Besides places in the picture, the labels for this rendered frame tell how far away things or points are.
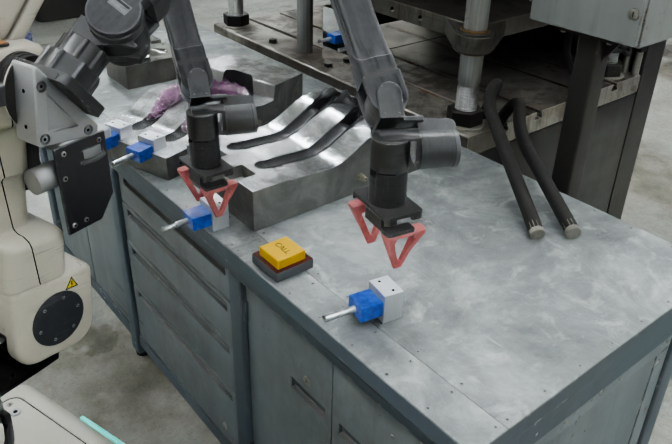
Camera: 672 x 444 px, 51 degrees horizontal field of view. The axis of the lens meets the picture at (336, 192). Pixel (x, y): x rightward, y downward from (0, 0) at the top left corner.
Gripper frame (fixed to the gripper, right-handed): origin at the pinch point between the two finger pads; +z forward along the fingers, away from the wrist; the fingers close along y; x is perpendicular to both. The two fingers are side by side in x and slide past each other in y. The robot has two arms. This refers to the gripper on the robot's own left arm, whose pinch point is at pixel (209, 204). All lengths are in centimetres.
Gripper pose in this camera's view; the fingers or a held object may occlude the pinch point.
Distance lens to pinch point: 138.9
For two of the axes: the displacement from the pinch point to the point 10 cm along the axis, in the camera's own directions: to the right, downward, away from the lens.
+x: -8.0, 2.8, -5.4
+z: -0.1, 8.8, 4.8
